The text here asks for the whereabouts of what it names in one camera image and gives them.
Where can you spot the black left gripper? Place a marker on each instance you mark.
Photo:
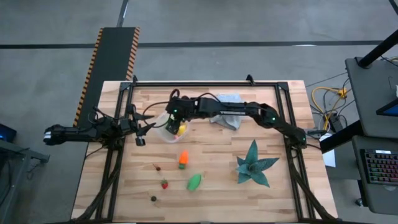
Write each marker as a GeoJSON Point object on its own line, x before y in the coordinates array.
{"type": "Point", "coordinates": [129, 124]}

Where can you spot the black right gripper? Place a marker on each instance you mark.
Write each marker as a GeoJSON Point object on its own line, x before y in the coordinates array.
{"type": "Point", "coordinates": [178, 109]}

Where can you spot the yellow toy lemon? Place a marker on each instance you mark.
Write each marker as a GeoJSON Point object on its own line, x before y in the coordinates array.
{"type": "Point", "coordinates": [182, 129]}

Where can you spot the orange toy carrot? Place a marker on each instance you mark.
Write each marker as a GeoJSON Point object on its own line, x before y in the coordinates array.
{"type": "Point", "coordinates": [183, 158]}

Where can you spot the red toy strawberry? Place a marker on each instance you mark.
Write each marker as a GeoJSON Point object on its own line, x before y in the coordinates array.
{"type": "Point", "coordinates": [164, 185]}

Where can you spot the green oblong toy vegetable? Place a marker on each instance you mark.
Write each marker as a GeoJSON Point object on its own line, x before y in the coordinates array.
{"type": "Point", "coordinates": [194, 183]}

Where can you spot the small dark toy ball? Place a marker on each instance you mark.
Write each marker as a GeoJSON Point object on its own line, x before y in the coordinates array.
{"type": "Point", "coordinates": [153, 198]}

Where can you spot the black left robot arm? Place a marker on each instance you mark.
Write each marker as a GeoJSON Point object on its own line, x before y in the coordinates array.
{"type": "Point", "coordinates": [77, 133]}

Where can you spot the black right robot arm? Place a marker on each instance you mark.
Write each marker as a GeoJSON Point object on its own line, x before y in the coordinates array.
{"type": "Point", "coordinates": [236, 109]}

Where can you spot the clear plastic tupperware container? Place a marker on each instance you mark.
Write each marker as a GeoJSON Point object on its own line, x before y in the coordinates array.
{"type": "Point", "coordinates": [164, 134]}

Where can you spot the crumpled grey cloth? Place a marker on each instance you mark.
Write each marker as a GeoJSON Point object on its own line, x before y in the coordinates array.
{"type": "Point", "coordinates": [230, 123]}

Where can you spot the black mat with hazard stripes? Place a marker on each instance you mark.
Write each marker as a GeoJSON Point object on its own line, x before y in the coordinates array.
{"type": "Point", "coordinates": [112, 56]}

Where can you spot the teal artificial succulent plant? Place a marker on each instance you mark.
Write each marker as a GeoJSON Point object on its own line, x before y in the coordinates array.
{"type": "Point", "coordinates": [253, 168]}

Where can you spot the black device with blue light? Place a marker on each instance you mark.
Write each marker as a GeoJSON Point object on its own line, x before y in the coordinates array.
{"type": "Point", "coordinates": [6, 133]}

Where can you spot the grey metal cart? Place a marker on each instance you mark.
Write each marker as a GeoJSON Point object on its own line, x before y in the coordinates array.
{"type": "Point", "coordinates": [12, 174]}

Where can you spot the white paper sheet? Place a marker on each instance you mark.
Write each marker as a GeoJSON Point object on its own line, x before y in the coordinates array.
{"type": "Point", "coordinates": [329, 158]}

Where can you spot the black power adapter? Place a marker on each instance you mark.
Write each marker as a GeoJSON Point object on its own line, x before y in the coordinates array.
{"type": "Point", "coordinates": [335, 122]}

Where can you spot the black stand base bar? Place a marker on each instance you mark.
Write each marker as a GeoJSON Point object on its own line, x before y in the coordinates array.
{"type": "Point", "coordinates": [339, 137]}

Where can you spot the grey desk with pole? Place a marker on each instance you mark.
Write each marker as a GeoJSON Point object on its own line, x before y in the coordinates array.
{"type": "Point", "coordinates": [370, 93]}

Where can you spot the backlit keyboard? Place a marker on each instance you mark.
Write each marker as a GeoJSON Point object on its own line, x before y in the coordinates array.
{"type": "Point", "coordinates": [381, 168]}

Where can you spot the black pole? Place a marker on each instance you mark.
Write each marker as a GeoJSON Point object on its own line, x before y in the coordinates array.
{"type": "Point", "coordinates": [377, 49]}

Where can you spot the grey desk under keyboard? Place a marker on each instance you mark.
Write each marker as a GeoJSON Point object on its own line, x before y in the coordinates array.
{"type": "Point", "coordinates": [379, 199]}

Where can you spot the blue lit screen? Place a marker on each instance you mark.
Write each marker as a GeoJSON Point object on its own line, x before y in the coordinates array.
{"type": "Point", "coordinates": [391, 109]}

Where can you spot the black aluminium table frame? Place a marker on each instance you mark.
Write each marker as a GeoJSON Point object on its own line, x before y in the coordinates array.
{"type": "Point", "coordinates": [202, 84]}

